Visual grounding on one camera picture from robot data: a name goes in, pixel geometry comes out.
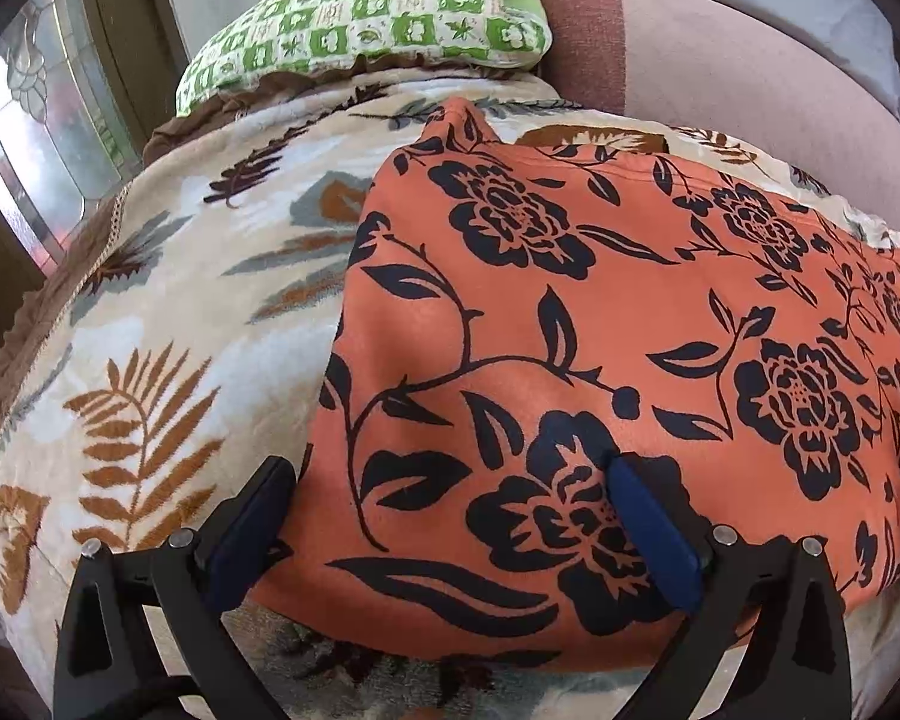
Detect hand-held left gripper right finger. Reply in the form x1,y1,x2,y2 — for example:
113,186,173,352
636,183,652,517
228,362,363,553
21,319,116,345
606,454,854,720

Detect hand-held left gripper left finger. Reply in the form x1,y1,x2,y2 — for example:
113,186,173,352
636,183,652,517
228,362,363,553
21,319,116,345
52,456,298,720

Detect orange floral garment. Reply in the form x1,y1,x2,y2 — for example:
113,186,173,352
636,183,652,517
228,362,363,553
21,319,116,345
251,96,900,674

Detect leaf print blanket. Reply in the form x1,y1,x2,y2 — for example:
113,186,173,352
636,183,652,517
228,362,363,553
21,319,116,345
0,67,900,720

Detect brown frilled bed cover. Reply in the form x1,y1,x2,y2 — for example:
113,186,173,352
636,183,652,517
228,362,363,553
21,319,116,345
0,64,421,466

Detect pink bolster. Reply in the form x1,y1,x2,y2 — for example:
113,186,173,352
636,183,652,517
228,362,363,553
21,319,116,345
538,0,900,235

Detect wooden door with stained glass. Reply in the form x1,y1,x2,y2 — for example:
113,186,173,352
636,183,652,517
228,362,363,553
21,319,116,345
0,0,190,391

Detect green checkered pillow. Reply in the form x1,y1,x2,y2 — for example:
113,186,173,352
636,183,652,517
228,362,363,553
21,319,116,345
174,0,555,118

